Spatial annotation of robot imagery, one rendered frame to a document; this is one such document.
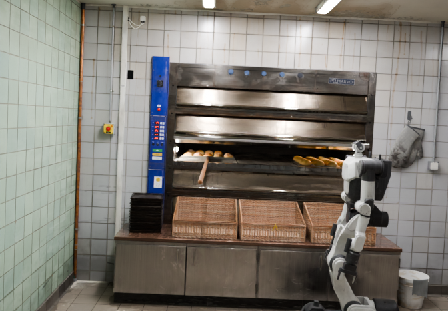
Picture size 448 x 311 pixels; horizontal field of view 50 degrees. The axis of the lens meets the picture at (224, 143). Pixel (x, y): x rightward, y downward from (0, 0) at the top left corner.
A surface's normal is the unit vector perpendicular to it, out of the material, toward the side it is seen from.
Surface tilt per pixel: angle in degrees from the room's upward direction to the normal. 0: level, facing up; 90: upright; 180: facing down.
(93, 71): 90
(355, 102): 70
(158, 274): 90
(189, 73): 90
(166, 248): 92
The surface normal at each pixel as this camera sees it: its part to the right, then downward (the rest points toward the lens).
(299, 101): 0.06, -0.29
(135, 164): 0.01, 0.05
